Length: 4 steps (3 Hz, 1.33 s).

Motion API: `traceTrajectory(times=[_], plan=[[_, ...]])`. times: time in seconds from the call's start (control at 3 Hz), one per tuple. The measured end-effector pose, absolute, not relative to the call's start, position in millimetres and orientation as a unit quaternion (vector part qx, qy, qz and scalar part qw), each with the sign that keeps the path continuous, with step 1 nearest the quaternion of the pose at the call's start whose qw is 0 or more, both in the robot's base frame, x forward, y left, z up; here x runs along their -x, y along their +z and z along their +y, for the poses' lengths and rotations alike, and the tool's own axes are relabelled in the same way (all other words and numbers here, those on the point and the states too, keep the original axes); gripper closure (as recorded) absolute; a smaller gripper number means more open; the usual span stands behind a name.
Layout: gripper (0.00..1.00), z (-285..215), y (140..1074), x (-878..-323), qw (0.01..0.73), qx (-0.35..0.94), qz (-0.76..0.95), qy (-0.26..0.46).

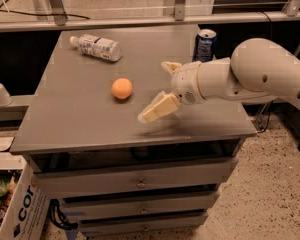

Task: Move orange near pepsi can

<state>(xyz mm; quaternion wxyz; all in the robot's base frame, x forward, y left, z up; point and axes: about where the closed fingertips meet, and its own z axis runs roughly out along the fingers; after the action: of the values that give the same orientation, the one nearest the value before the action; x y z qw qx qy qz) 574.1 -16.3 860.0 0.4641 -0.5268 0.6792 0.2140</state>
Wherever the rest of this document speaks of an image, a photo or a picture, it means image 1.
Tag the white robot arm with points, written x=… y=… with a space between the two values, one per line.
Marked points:
x=258 y=71

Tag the orange fruit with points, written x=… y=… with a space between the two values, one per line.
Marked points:
x=121 y=88

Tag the blue pepsi can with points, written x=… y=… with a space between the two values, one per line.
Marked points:
x=205 y=42

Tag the metal frame rail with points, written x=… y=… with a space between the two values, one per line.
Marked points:
x=224 y=18

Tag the grey drawer cabinet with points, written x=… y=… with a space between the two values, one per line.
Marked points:
x=111 y=173

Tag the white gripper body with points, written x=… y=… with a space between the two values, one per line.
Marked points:
x=185 y=82

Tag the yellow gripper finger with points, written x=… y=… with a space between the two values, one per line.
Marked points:
x=163 y=104
x=170 y=67

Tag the white cardboard box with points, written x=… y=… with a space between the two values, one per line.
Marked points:
x=23 y=206

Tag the clear plastic water bottle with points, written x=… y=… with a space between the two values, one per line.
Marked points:
x=97 y=47

